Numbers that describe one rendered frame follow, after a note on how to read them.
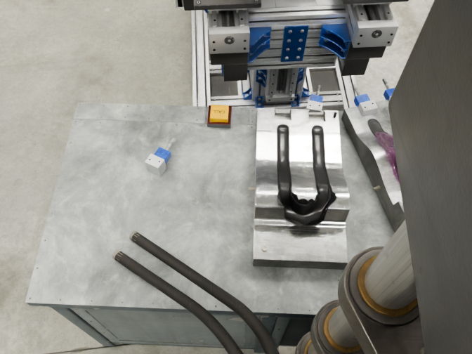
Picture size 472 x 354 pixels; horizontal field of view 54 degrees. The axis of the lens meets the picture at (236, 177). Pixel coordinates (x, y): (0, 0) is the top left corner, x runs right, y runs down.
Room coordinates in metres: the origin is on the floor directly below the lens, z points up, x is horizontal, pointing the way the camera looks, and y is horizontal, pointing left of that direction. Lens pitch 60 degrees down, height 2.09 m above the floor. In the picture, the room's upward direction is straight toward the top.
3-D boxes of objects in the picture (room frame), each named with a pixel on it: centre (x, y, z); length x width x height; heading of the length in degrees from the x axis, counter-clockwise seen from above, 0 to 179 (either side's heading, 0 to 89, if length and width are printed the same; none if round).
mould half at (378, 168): (0.75, -0.55, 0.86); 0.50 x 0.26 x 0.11; 15
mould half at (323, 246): (0.68, -0.19, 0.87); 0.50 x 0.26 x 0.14; 178
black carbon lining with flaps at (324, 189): (0.70, -0.20, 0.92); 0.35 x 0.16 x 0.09; 178
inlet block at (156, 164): (0.80, 0.23, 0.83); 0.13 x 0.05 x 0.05; 152
